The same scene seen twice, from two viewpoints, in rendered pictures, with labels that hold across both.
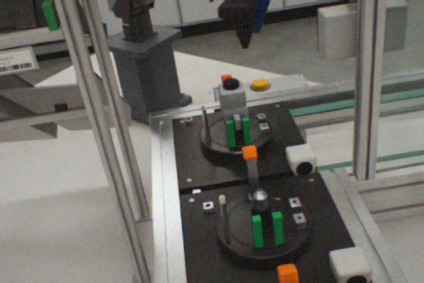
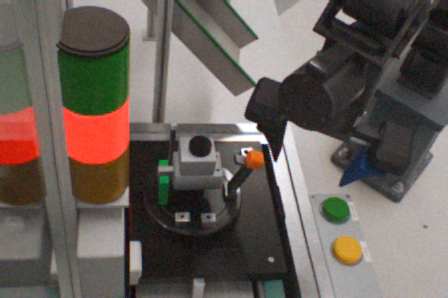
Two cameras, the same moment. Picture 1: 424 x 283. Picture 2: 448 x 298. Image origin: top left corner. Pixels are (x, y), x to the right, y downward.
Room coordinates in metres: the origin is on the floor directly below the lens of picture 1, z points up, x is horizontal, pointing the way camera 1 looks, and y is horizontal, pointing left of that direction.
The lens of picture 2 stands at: (0.73, -0.56, 1.65)
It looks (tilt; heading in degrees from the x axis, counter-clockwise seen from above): 48 degrees down; 76
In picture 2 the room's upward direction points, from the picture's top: 11 degrees clockwise
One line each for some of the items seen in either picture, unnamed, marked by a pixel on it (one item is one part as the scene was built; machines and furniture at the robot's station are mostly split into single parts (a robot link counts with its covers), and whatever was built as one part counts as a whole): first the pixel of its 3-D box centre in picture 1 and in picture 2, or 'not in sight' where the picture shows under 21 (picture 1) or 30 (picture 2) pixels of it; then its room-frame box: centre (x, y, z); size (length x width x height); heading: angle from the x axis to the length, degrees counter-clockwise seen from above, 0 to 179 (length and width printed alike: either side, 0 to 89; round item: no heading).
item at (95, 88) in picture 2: not in sight; (92, 65); (0.70, -0.25, 1.38); 0.05 x 0.05 x 0.05
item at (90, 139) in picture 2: not in sight; (94, 117); (0.70, -0.25, 1.33); 0.05 x 0.05 x 0.05
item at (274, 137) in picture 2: (241, 33); (270, 136); (0.89, -0.09, 1.15); 0.06 x 0.04 x 0.07; 66
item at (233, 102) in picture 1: (233, 101); (190, 161); (0.81, -0.06, 1.06); 0.08 x 0.04 x 0.07; 1
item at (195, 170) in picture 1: (238, 144); (191, 205); (0.82, -0.06, 0.96); 0.24 x 0.24 x 0.02; 1
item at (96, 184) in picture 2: not in sight; (97, 161); (0.70, -0.25, 1.28); 0.05 x 0.05 x 0.05
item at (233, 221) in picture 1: (262, 211); not in sight; (0.56, -0.06, 1.01); 0.24 x 0.24 x 0.13; 1
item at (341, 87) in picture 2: not in sight; (350, 52); (0.92, -0.15, 1.33); 0.12 x 0.08 x 0.11; 45
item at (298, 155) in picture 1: (301, 160); (123, 263); (0.72, -0.16, 0.97); 0.05 x 0.05 x 0.04; 1
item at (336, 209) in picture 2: not in sight; (335, 210); (1.03, -0.07, 0.96); 0.04 x 0.04 x 0.02
